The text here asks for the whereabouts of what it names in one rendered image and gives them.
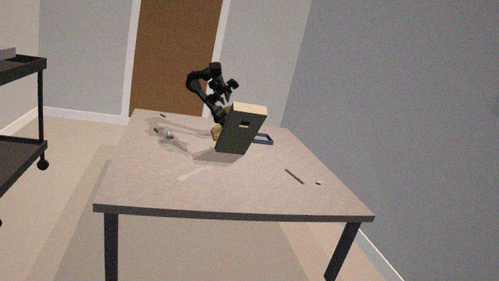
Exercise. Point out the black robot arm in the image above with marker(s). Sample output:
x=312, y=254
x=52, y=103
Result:
x=193, y=85

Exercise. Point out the beige flat panel with round hole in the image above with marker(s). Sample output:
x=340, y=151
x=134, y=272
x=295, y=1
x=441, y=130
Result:
x=240, y=127

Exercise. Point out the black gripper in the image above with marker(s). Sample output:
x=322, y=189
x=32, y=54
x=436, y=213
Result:
x=212, y=99

